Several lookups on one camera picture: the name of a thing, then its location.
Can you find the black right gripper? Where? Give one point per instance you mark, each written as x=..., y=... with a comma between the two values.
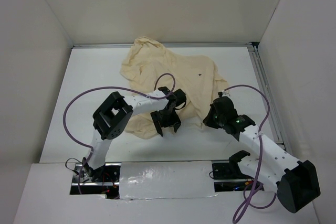
x=208, y=119

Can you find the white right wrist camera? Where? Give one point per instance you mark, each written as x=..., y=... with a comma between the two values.
x=223, y=93

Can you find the aluminium frame rail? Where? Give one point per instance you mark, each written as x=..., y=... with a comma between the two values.
x=172, y=45
x=264, y=87

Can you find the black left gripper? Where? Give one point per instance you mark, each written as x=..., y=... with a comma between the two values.
x=174, y=119

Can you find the aluminium frame rail back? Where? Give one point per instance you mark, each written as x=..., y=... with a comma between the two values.
x=172, y=45

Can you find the aluminium frame rail right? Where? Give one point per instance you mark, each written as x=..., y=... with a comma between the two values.
x=264, y=87

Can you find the cream yellow jacket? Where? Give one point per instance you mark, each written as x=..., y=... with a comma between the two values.
x=149, y=65

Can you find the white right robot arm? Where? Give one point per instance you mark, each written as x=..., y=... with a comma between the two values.
x=294, y=182

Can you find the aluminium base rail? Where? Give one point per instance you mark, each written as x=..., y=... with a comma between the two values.
x=224, y=178

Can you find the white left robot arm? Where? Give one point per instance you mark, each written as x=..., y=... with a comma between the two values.
x=112, y=117

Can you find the white tape sheet cover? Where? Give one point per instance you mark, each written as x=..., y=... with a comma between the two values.
x=166, y=180

